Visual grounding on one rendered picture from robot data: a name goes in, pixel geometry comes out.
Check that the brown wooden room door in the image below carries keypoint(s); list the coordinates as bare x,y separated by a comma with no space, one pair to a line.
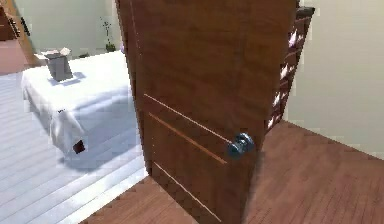
200,83

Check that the grey round door knob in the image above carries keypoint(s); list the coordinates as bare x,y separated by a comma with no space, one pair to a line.
240,145

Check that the brown bookshelf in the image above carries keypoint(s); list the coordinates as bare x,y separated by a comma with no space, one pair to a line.
286,70

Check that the white bed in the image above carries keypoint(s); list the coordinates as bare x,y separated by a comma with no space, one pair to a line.
90,90

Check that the green house plant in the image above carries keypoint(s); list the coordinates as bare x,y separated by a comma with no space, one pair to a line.
108,36

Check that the grey open cardboard box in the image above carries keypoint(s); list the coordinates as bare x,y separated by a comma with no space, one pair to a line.
59,65

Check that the brown wooden cupboard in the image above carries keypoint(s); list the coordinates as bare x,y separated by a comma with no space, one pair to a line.
13,30

